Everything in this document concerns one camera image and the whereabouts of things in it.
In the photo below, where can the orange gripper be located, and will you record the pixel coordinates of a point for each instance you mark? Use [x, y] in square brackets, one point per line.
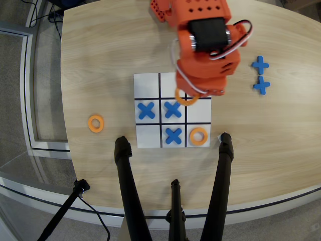
[200, 85]

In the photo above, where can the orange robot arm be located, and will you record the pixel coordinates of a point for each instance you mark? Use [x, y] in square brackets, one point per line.
[198, 5]

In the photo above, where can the blue foam cross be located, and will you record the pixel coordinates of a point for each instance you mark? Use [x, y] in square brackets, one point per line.
[173, 111]
[173, 136]
[260, 65]
[261, 86]
[146, 111]

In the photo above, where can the white tic-tac-toe board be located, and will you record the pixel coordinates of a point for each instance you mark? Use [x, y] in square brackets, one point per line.
[148, 85]

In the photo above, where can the short black tripod leg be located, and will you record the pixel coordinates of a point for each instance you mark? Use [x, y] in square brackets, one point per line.
[176, 200]

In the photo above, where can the thin black stand pole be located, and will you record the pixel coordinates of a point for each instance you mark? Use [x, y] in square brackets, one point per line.
[62, 211]

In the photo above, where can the grey metal floor frame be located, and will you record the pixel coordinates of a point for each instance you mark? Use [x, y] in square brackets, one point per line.
[26, 88]

